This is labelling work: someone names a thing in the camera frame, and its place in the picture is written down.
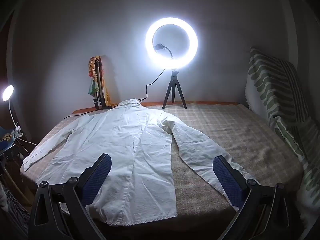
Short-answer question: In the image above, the folded silver black tripod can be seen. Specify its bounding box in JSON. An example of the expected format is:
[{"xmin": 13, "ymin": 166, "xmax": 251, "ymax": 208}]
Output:
[{"xmin": 93, "ymin": 59, "xmax": 113, "ymax": 110}]

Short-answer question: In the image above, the white clip-on lamp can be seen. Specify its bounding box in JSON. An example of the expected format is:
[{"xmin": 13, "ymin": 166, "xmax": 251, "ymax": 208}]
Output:
[{"xmin": 2, "ymin": 84, "xmax": 25, "ymax": 138}]

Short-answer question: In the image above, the white long-sleeved shirt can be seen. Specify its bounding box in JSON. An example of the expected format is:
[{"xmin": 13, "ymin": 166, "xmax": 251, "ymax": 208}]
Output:
[{"xmin": 22, "ymin": 98, "xmax": 260, "ymax": 226}]

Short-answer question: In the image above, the black gooseneck phone clamp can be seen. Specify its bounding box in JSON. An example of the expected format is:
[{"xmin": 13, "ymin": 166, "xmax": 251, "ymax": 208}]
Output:
[{"xmin": 154, "ymin": 44, "xmax": 175, "ymax": 61}]

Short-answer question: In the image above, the blue chair back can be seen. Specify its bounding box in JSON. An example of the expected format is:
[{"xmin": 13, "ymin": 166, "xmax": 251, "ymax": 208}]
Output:
[{"xmin": 0, "ymin": 126, "xmax": 18, "ymax": 153}]

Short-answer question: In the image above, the person's striped pants leg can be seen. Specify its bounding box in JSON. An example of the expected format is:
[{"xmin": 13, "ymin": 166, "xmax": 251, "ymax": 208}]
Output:
[{"xmin": 0, "ymin": 180, "xmax": 28, "ymax": 238}]

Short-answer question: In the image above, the white lamp cable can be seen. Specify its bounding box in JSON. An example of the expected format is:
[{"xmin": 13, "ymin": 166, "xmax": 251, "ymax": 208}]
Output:
[{"xmin": 15, "ymin": 136, "xmax": 38, "ymax": 147}]

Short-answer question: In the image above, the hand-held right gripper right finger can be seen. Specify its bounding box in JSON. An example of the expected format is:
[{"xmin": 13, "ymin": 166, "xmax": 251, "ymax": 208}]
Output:
[{"xmin": 212, "ymin": 155, "xmax": 304, "ymax": 240}]

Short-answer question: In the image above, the black power cable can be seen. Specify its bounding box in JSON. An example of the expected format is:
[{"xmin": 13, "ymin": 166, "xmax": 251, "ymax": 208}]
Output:
[{"xmin": 63, "ymin": 68, "xmax": 165, "ymax": 120}]

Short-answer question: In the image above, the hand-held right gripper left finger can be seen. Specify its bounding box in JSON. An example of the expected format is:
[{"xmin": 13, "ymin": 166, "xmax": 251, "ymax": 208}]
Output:
[{"xmin": 28, "ymin": 153, "xmax": 112, "ymax": 240}]

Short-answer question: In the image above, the white ring light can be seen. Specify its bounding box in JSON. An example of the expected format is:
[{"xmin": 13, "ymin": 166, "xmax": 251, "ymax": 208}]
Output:
[{"xmin": 145, "ymin": 17, "xmax": 198, "ymax": 70}]

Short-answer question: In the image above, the beige checked blanket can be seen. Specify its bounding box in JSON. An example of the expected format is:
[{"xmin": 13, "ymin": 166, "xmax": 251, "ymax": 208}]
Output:
[{"xmin": 20, "ymin": 102, "xmax": 304, "ymax": 240}]

